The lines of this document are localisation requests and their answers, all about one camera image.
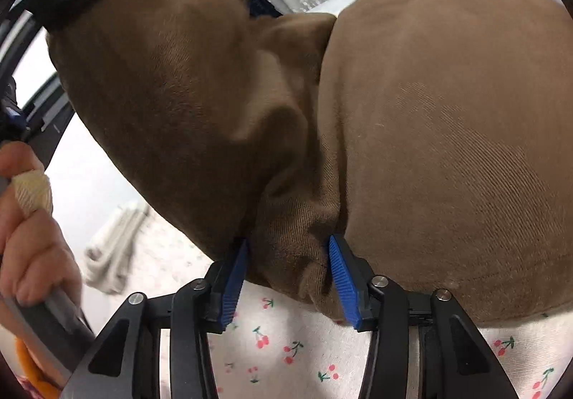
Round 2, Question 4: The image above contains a brown garment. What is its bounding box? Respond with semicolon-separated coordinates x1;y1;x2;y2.
47;0;573;328

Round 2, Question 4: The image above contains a cherry print bed sheet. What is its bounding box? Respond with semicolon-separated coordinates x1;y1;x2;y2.
130;211;573;399

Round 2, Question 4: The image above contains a person's left hand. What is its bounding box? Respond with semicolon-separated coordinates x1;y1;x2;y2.
0;143;84;308

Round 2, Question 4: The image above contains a white folded cloth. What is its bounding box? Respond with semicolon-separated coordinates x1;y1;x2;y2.
84;199;149;295

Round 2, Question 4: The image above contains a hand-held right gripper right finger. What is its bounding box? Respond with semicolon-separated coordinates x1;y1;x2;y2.
328;234;520;399

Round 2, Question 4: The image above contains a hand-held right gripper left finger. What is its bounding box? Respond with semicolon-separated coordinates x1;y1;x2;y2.
60;240;250;399

